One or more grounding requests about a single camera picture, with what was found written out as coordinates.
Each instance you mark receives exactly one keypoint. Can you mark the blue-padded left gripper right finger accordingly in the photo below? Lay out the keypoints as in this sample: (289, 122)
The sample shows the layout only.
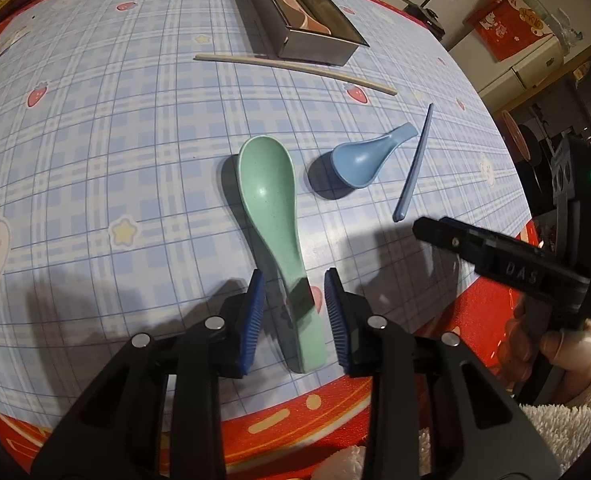
(348, 314)

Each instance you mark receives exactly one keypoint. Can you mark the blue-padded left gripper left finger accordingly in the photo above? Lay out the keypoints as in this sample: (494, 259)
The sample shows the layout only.
(243, 315)

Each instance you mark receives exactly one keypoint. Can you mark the blue chopstick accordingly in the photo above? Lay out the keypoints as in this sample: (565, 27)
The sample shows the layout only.
(403, 204)

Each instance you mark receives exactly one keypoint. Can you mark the green spoon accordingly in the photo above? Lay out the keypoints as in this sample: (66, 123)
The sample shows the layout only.
(268, 191)

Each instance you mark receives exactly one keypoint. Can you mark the blue spoon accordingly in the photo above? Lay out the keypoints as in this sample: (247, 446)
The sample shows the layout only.
(358, 163)

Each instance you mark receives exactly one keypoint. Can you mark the pink spoon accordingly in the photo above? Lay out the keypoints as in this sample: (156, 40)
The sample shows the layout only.
(303, 20)

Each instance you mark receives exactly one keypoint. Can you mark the person's right hand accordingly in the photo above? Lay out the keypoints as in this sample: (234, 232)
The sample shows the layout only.
(571, 351)

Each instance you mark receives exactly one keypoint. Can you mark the person's left hand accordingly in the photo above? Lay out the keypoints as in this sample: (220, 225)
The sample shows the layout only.
(346, 464)

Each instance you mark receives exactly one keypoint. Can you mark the white fluffy right sleeve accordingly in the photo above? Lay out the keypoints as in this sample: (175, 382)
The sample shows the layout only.
(565, 428)

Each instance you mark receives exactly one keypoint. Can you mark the brown trash bin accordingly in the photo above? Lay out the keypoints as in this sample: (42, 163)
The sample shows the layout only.
(514, 138)

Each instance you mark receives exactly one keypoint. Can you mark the white refrigerator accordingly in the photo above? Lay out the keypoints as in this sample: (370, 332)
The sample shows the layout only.
(499, 82)

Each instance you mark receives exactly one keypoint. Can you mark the blue plaid table mat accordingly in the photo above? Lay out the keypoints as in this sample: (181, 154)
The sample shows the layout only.
(200, 185)

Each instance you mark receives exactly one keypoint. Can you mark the beige chopstick crosswise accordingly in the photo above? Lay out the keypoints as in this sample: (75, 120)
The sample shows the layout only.
(296, 67)

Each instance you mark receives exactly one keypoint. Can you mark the brown rice cooker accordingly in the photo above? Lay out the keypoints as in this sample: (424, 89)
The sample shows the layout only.
(428, 18)

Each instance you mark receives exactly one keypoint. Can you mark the dark metal utensil tray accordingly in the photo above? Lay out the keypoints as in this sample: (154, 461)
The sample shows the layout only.
(310, 31)

